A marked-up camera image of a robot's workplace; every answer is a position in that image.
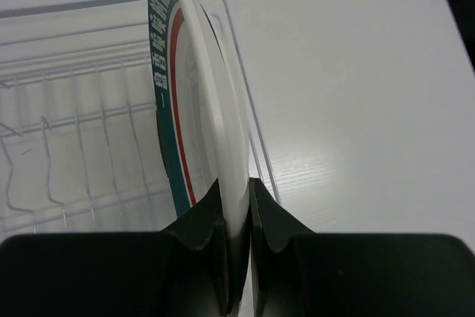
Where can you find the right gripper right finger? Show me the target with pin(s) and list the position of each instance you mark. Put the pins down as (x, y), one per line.
(299, 272)

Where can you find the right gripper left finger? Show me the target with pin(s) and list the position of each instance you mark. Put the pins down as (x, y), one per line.
(181, 270)

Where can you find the green red rimmed plate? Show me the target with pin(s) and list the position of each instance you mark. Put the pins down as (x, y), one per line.
(202, 122)

